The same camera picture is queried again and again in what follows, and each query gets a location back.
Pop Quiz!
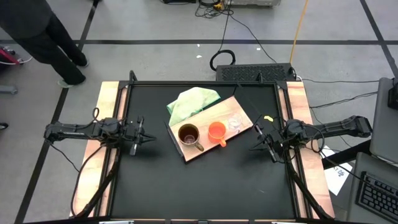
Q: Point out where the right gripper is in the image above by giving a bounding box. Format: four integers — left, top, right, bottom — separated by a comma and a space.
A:
249, 124, 292, 163

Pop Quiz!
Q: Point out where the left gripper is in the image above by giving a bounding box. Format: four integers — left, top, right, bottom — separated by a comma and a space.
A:
124, 116, 157, 156

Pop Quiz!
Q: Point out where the small clear plastic cup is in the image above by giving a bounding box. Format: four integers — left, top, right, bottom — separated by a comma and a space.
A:
228, 113, 244, 131

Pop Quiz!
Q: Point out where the brown glazed ceramic mug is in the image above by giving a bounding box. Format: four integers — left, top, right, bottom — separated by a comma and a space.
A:
177, 123, 205, 152

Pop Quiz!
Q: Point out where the orange plastic cup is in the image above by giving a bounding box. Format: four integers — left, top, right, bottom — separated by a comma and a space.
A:
207, 121, 228, 148

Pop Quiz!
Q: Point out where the green cloth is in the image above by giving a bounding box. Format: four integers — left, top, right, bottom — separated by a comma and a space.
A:
166, 86, 221, 127

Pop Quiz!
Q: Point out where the wooden cutting board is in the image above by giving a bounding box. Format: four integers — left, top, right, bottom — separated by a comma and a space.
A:
164, 82, 262, 163

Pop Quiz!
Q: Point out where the black perforated computer case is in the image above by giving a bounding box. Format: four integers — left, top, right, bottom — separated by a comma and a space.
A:
215, 63, 297, 82

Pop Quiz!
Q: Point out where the white paper sheet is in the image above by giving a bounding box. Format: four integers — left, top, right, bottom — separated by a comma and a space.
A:
322, 145, 354, 197

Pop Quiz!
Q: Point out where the black desk bar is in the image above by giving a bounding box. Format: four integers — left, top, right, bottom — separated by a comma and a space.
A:
321, 139, 373, 170

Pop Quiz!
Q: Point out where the grey desk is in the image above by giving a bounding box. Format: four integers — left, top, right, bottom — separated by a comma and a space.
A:
346, 151, 398, 224

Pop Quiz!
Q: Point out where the grey laptop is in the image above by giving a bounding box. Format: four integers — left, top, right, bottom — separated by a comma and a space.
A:
369, 77, 398, 166

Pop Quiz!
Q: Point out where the black keyboard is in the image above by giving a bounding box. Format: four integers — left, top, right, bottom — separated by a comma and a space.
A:
355, 170, 398, 223

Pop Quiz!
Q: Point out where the black desk device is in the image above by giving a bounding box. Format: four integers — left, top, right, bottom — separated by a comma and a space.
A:
387, 77, 398, 111

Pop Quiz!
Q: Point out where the person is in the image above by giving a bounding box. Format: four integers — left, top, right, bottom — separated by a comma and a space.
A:
0, 0, 90, 88

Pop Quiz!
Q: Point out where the grey box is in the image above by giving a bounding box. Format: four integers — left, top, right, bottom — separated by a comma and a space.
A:
228, 0, 281, 7

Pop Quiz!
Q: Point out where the grey floor object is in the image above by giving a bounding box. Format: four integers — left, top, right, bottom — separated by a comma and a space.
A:
0, 85, 19, 95

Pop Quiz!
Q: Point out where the red floor object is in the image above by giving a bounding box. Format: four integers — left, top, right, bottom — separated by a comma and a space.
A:
0, 45, 25, 66

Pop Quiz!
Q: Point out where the black frame strut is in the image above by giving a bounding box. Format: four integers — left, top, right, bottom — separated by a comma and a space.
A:
73, 148, 121, 218
283, 155, 334, 220

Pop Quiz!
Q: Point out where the black arm base cable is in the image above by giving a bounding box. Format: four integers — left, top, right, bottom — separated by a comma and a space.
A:
70, 144, 105, 217

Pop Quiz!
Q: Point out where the thin black floor cable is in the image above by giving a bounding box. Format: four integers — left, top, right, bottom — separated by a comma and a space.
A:
309, 91, 379, 110
300, 78, 379, 84

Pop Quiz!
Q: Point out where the coiled black cable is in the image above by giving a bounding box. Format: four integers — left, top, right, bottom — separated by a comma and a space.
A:
209, 12, 236, 72

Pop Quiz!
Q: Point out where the long black floor cable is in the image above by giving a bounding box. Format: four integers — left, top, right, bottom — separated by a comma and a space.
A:
229, 14, 277, 65

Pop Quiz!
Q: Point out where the yellow cable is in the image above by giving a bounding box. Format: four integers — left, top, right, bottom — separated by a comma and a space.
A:
289, 0, 311, 65

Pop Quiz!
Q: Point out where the black cable bundle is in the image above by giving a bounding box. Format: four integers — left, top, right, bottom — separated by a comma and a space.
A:
195, 0, 234, 19

